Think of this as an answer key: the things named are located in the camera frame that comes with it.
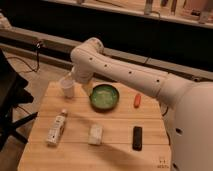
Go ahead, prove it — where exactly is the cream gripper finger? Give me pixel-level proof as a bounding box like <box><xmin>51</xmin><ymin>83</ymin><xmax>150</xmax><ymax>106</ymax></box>
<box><xmin>82</xmin><ymin>81</ymin><xmax>93</xmax><ymax>96</ymax></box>
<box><xmin>63</xmin><ymin>72</ymin><xmax>73</xmax><ymax>80</ymax></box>

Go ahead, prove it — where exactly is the black chair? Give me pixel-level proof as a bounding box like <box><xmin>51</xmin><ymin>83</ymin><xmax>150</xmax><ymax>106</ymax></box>
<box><xmin>0</xmin><ymin>49</ymin><xmax>38</xmax><ymax>151</ymax></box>

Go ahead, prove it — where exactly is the white ceramic cup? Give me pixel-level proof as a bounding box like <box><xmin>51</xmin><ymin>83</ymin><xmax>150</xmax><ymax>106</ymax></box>
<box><xmin>59</xmin><ymin>78</ymin><xmax>74</xmax><ymax>98</ymax></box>

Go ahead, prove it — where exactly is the orange carrot toy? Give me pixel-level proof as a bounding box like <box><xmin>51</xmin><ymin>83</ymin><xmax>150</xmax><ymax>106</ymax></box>
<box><xmin>134</xmin><ymin>93</ymin><xmax>141</xmax><ymax>108</ymax></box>

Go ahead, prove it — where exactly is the black cable on floor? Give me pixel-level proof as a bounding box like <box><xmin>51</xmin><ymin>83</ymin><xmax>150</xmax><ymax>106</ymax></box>
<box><xmin>6</xmin><ymin>39</ymin><xmax>44</xmax><ymax>74</ymax></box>

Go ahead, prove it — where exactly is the white sponge block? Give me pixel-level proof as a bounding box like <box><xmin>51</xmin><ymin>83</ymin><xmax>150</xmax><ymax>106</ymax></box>
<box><xmin>88</xmin><ymin>124</ymin><xmax>103</xmax><ymax>145</ymax></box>

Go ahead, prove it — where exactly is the white plastic bottle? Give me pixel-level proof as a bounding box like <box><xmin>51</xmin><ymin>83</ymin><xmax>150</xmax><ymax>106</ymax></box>
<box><xmin>46</xmin><ymin>109</ymin><xmax>68</xmax><ymax>146</ymax></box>

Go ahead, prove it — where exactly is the black rectangular remote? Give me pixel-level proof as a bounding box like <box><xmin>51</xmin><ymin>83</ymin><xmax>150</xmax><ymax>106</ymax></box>
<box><xmin>132</xmin><ymin>126</ymin><xmax>142</xmax><ymax>151</ymax></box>

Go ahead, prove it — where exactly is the long grey floor rail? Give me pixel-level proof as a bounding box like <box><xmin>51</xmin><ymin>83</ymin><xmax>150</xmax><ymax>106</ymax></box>
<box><xmin>0</xmin><ymin>27</ymin><xmax>213</xmax><ymax>88</ymax></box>

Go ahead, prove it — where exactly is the green bowl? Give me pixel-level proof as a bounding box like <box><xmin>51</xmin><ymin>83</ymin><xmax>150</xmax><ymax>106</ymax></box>
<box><xmin>89</xmin><ymin>84</ymin><xmax>120</xmax><ymax>110</ymax></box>

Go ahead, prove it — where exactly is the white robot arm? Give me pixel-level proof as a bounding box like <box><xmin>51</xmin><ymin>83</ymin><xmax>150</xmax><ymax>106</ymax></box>
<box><xmin>70</xmin><ymin>37</ymin><xmax>213</xmax><ymax>171</ymax></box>

